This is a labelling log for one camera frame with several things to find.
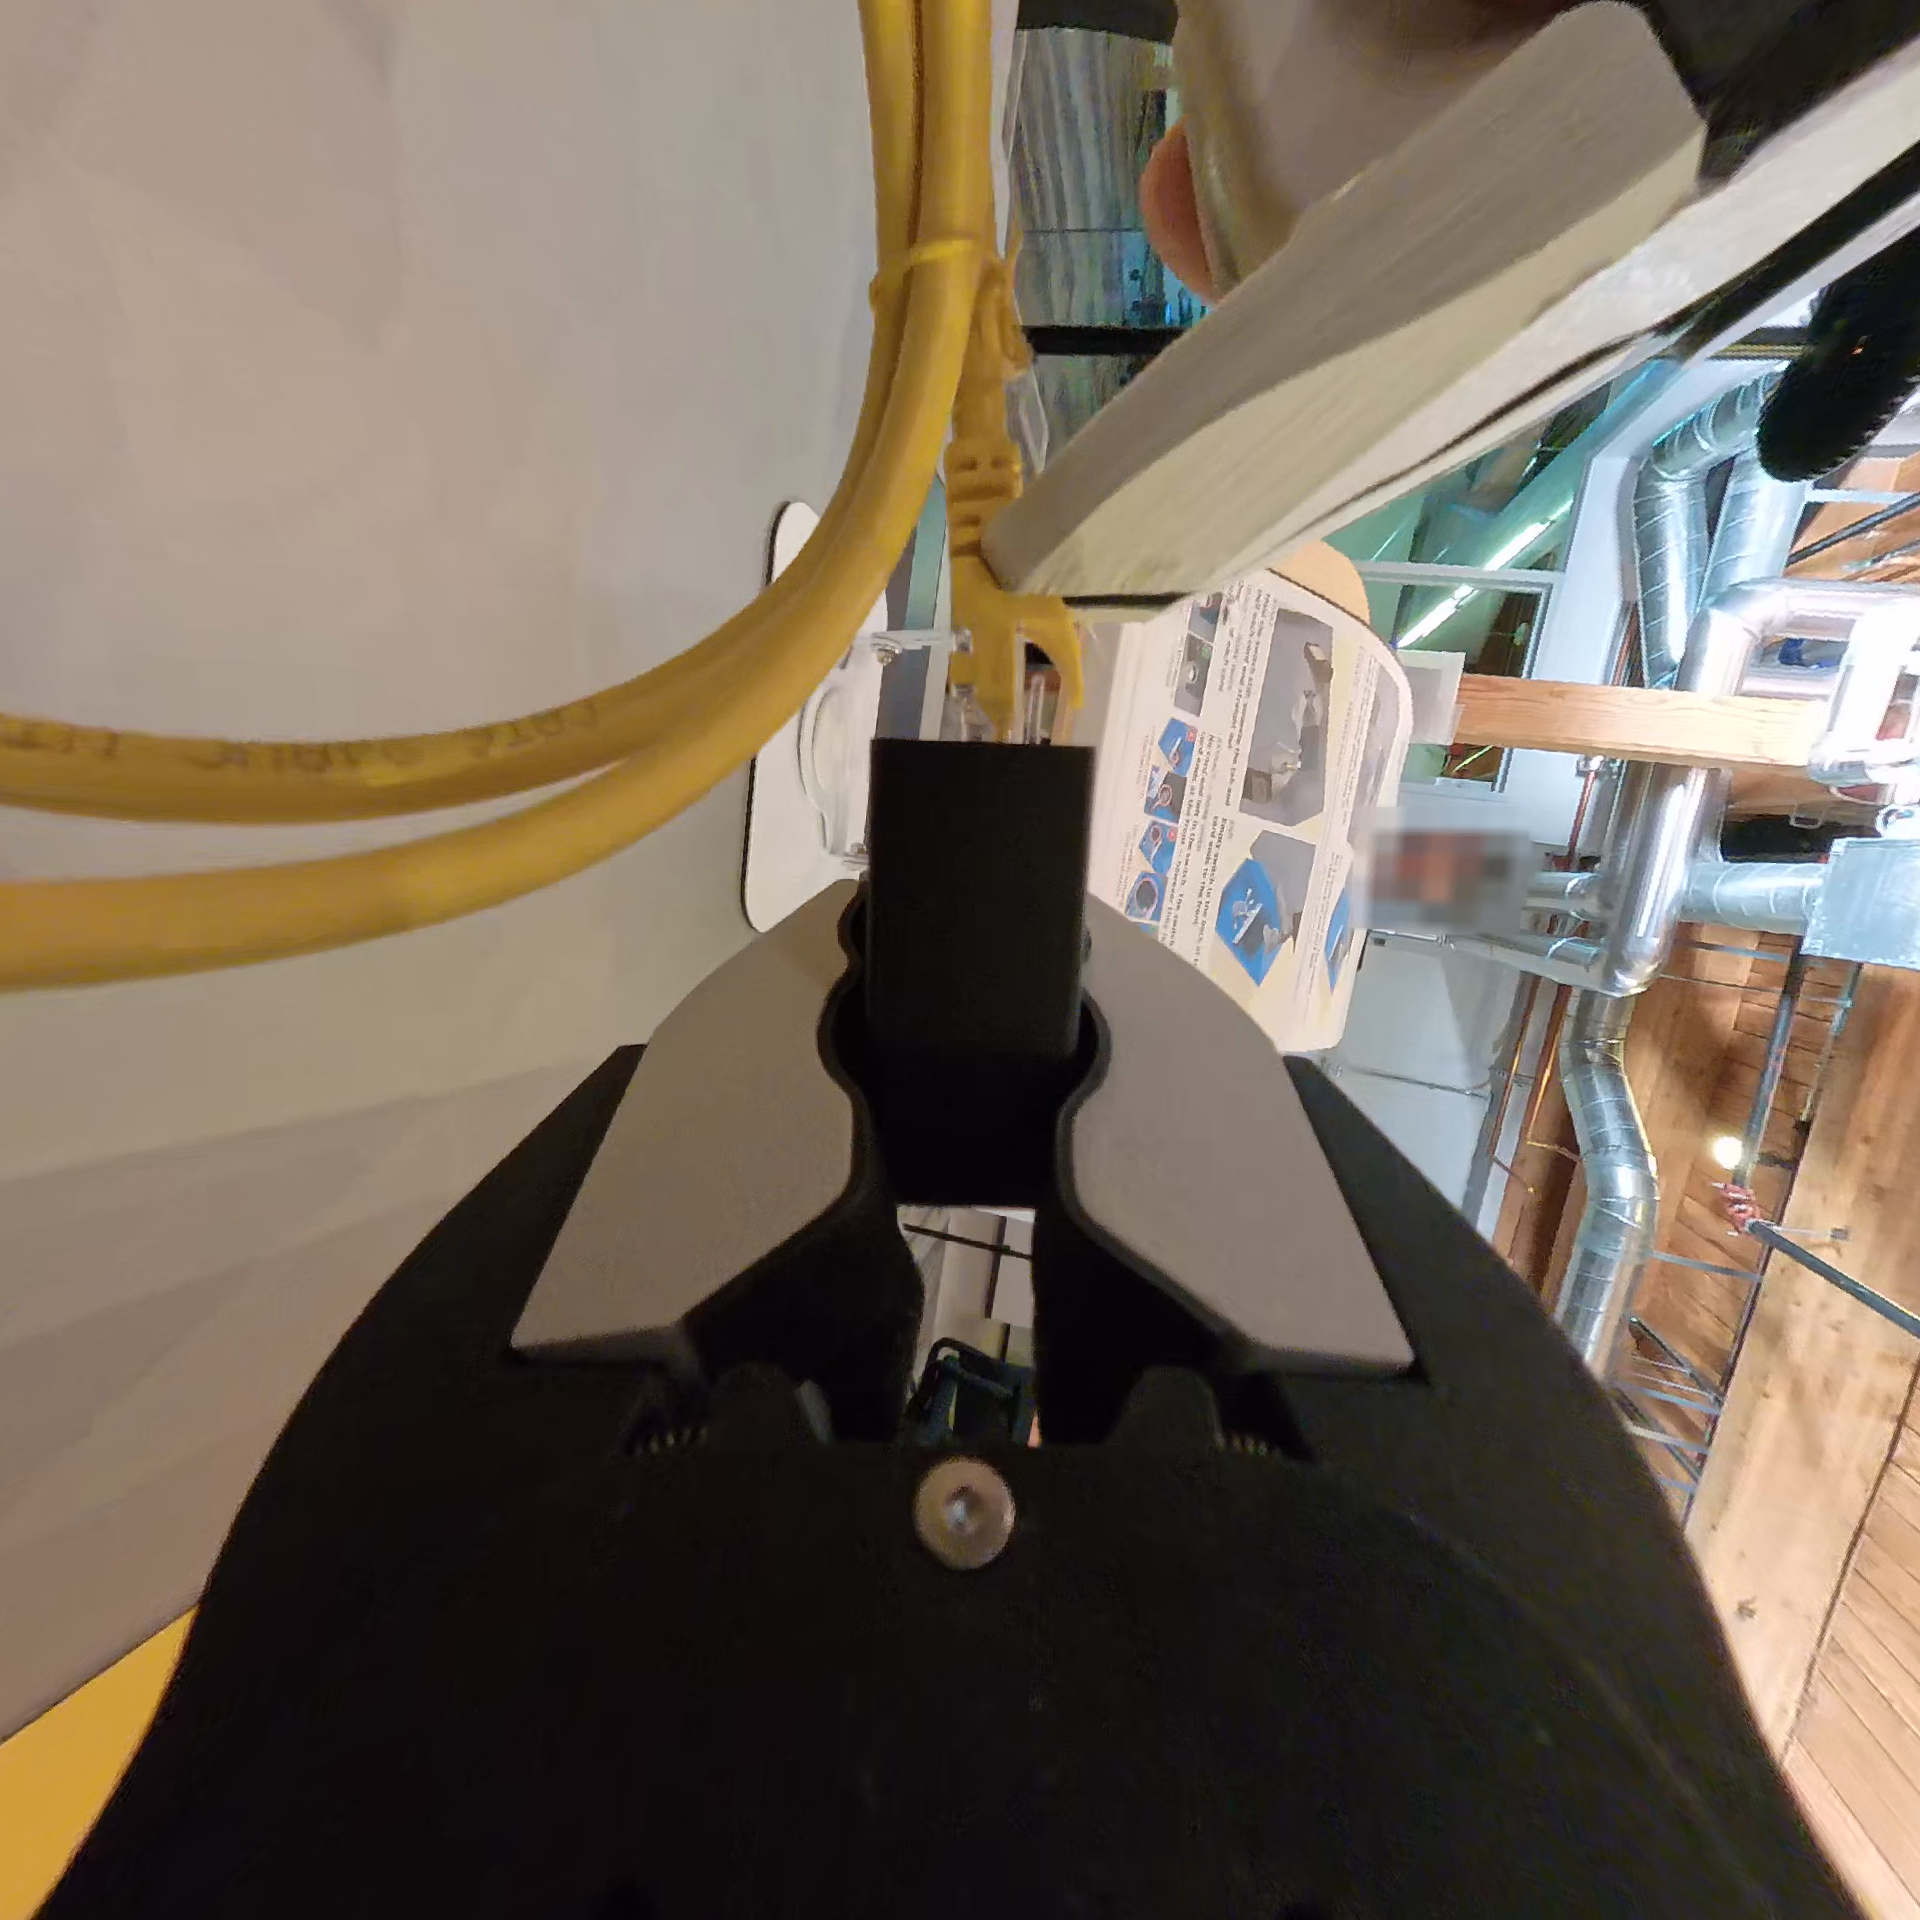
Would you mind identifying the black network switch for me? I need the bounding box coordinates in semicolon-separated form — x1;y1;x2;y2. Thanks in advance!
861;736;1098;1208

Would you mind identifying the illustrated instruction sheet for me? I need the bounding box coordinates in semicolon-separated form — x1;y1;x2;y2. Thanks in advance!
1089;540;1420;1052

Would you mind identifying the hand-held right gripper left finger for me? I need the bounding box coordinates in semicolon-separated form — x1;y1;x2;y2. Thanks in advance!
509;879;921;1445

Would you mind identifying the person's left hand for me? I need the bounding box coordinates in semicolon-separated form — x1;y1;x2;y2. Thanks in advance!
1140;128;1242;309

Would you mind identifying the wooden beam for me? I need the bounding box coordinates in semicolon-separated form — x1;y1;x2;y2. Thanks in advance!
1451;671;1825;769

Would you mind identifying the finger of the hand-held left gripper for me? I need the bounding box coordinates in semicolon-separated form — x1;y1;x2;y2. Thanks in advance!
982;46;1920;617

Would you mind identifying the silver ventilation duct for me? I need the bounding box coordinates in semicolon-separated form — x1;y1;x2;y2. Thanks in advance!
1551;368;1920;1383

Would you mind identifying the clear acrylic holder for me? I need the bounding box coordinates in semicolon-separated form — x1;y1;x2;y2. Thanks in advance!
796;631;962;879

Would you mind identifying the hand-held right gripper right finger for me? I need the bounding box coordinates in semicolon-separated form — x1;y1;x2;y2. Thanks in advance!
1030;895;1421;1445

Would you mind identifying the white rounded panel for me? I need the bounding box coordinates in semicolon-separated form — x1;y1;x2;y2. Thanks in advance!
739;499;902;935

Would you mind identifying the yellow panel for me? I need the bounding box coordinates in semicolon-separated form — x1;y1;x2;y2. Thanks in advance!
0;1611;203;1920

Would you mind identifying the yellow ethernet cable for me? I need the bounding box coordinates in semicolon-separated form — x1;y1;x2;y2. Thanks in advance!
0;0;1085;992

